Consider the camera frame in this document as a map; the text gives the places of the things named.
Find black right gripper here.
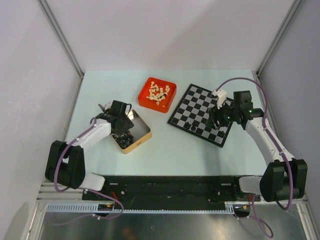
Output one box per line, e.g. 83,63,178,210
205,99,240,130

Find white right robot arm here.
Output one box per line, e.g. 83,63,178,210
206,89,308,202

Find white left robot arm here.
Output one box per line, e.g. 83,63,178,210
45,100,134,200

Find pile of black chess pieces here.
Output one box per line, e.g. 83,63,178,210
112,130,134,149

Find pile of white chess pieces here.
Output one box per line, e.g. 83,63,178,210
145,81,171,105

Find black and white chessboard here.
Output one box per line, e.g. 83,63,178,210
167,84,233,148

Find gold metal tin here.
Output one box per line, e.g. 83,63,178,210
111,109,152,155

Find red plastic tray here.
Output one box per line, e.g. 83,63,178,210
138,77,177,113

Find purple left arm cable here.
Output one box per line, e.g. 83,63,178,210
47,117,125,226

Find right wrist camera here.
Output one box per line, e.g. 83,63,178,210
211,88,227,110

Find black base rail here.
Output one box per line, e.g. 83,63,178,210
82,174,261,205

